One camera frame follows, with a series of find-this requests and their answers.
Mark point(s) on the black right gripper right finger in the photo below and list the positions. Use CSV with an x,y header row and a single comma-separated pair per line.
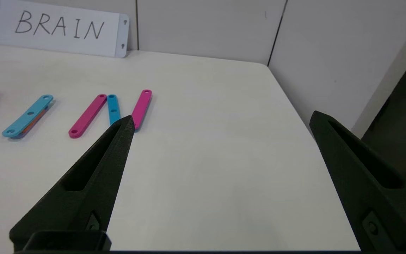
x,y
375,197

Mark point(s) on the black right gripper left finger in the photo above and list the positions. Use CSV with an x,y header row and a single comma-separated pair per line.
x,y
83,204

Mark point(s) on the pink strip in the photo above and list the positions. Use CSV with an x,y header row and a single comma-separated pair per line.
x,y
142,106
88,114

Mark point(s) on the short blue strip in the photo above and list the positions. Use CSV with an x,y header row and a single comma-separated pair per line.
x,y
113,107

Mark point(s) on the white BRAIN word card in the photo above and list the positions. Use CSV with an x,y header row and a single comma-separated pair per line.
x,y
58,42

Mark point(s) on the blue strip with middle hole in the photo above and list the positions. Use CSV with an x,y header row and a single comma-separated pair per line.
x,y
26,116

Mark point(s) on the white perforated frame post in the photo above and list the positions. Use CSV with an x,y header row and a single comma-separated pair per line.
x,y
393,70

